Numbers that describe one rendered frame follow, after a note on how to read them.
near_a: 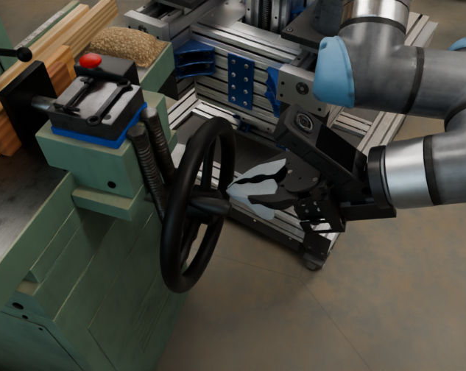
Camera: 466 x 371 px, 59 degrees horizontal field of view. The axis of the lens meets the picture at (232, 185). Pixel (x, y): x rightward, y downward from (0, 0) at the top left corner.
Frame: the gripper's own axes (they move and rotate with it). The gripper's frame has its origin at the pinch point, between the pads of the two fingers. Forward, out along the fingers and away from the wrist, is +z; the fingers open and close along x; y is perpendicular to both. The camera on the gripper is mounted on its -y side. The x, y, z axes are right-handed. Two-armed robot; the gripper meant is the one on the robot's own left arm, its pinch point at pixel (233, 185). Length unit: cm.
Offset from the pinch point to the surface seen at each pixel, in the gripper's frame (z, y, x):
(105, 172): 15.2, -8.8, -3.2
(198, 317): 61, 71, 16
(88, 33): 33.8, -19.6, 28.8
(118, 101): 10.2, -15.5, 2.4
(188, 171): 3.3, -5.1, -1.8
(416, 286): 1, 105, 50
